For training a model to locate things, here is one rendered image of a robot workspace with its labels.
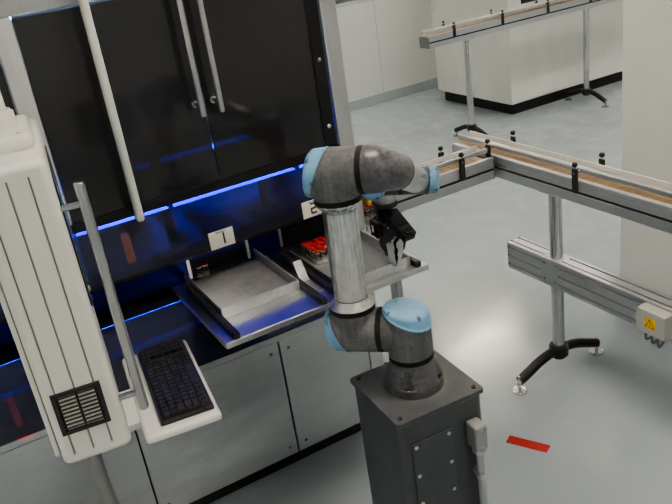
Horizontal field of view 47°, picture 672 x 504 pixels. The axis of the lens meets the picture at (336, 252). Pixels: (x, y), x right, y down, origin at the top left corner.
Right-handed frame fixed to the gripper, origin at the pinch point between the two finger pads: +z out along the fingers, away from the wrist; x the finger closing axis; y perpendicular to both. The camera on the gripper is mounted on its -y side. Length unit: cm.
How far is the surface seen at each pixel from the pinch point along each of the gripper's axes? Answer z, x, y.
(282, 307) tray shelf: 3.6, 37.4, 6.3
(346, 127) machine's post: -34, -10, 38
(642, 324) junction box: 43, -79, -26
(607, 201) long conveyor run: 3, -82, -8
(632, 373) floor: 92, -109, 3
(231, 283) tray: 3, 43, 33
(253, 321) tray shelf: 3.6, 47.7, 4.7
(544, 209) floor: 92, -209, 160
